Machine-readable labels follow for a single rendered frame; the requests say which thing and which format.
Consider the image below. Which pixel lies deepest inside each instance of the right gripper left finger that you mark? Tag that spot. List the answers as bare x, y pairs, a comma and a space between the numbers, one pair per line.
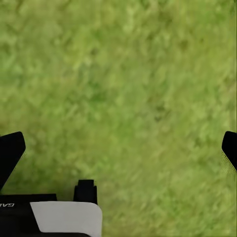
12, 147

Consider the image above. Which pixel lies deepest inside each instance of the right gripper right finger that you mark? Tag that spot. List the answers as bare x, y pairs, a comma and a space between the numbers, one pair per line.
229, 147

